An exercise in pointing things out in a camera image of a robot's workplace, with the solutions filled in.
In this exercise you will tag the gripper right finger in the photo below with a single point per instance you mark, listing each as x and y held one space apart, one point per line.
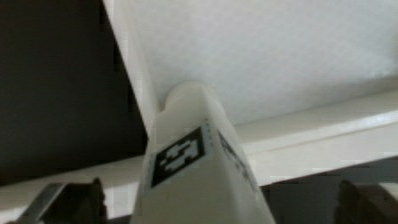
366 204

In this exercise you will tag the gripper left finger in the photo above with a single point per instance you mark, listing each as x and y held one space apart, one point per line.
68 204

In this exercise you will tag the white desk tabletop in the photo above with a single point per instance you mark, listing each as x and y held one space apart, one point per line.
295 57

